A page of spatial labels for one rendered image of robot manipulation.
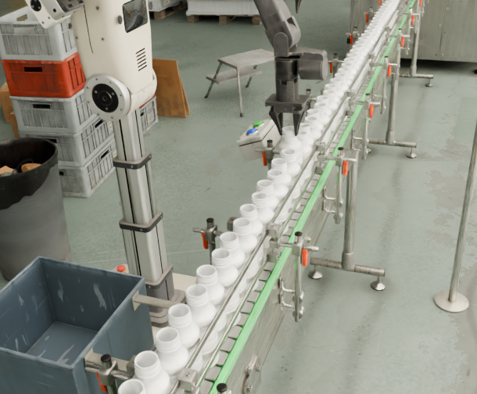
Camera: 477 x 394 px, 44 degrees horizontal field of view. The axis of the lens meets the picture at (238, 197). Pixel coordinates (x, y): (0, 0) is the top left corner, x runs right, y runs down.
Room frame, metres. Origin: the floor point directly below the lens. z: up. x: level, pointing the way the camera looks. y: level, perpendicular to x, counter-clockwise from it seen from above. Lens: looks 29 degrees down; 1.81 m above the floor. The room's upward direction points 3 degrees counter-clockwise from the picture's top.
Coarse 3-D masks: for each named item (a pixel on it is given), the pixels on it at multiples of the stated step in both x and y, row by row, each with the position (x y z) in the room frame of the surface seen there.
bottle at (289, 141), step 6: (288, 126) 1.44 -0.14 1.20; (282, 132) 1.41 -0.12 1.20; (288, 132) 1.40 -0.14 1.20; (294, 132) 1.40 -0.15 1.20; (282, 138) 1.42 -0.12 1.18; (288, 138) 1.40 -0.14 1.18; (294, 138) 1.40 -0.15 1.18; (282, 144) 1.41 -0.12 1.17; (288, 144) 1.40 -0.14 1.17; (294, 144) 1.40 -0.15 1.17; (300, 144) 1.41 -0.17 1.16; (300, 150) 1.40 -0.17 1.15; (300, 156) 1.40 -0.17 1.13; (300, 162) 1.40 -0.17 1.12; (300, 168) 1.39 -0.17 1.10; (300, 180) 1.39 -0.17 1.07; (300, 186) 1.39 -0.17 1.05
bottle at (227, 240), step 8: (224, 232) 1.00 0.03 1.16; (232, 232) 1.00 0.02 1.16; (224, 240) 1.00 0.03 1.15; (232, 240) 1.00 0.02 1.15; (224, 248) 0.97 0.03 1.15; (232, 248) 0.97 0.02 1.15; (232, 256) 0.96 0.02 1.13; (240, 256) 0.97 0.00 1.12; (232, 264) 0.95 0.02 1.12; (240, 264) 0.96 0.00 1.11; (240, 272) 0.96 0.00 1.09; (240, 288) 0.96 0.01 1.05; (240, 296) 0.96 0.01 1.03
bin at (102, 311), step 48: (48, 288) 1.26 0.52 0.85; (96, 288) 1.20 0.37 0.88; (144, 288) 1.15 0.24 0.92; (0, 336) 1.09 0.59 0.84; (48, 336) 1.20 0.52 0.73; (96, 336) 0.95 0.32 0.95; (144, 336) 1.12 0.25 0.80; (0, 384) 0.95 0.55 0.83; (48, 384) 0.89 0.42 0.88; (96, 384) 0.93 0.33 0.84
